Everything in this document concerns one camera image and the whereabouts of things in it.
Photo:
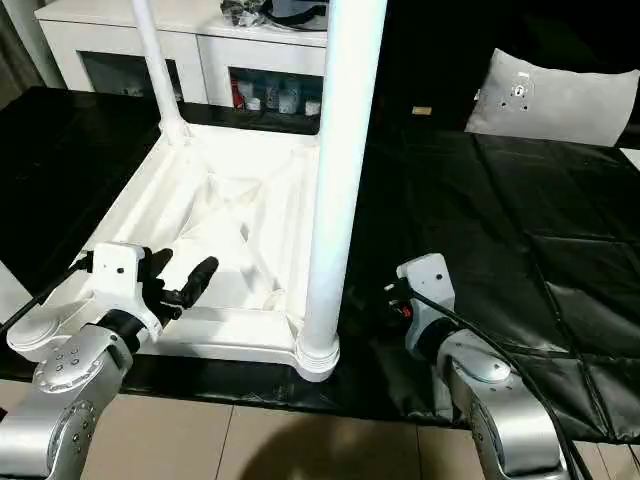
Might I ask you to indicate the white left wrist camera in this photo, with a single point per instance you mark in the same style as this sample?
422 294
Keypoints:
115 275

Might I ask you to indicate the white plastic table leg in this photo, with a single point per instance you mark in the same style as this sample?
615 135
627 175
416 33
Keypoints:
155 60
340 150
10 292

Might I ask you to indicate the black tall cabinet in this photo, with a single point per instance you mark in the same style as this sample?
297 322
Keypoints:
450 50

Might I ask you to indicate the white plastic table top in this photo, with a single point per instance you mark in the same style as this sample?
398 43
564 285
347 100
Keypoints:
230 210

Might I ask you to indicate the grey carry case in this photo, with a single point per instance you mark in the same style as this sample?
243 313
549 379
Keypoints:
280 12

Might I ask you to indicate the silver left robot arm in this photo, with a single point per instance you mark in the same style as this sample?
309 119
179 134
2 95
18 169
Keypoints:
60 400

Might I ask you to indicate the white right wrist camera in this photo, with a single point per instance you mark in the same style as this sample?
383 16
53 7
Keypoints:
428 290

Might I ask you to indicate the light grey cushion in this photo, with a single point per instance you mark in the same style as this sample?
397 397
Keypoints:
560 100

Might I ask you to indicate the grey curtain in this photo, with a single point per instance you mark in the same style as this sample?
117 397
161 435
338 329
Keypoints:
15 60

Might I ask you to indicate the small yellow label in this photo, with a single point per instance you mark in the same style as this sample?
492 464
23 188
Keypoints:
422 110

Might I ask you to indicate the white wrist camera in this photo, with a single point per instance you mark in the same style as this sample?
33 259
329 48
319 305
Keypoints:
115 275
428 290

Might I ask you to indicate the white glass-door cabinet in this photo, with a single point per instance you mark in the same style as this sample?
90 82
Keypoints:
100 30

